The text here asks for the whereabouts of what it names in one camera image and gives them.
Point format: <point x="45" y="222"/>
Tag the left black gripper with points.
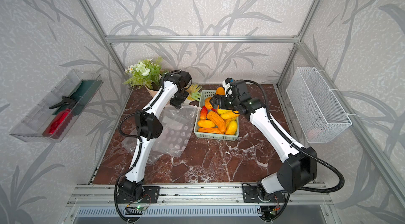
<point x="178" y="104"/>

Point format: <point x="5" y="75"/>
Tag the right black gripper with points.
<point x="221" y="98"/>

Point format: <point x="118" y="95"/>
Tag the clear zip-top bag pink zipper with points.
<point x="178" y="125"/>

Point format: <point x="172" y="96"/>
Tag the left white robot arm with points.
<point x="148" y="129"/>

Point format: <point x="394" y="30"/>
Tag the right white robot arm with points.
<point x="299" y="164"/>

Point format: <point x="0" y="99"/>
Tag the red mango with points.
<point x="203" y="113"/>

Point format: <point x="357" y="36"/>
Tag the yellow mango front right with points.
<point x="231" y="128"/>

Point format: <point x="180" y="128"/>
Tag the yellow garden gloves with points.
<point x="194" y="92"/>

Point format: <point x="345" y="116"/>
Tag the green plastic basket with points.
<point x="227" y="115"/>

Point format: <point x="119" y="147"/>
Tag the potted white flower plant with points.
<point x="146" y="73"/>

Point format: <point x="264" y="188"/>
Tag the green book in tray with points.
<point x="83" y="93"/>

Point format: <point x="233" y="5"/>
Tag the red black pruning shears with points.
<point x="56" y="128"/>

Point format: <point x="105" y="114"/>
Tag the white wire mesh basket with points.
<point x="319" y="113"/>

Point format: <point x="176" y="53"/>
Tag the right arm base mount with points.
<point x="256" y="194"/>

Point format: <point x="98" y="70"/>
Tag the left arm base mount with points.
<point x="144" y="195"/>

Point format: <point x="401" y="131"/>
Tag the clear wall-mounted tray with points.
<point x="51" y="119"/>

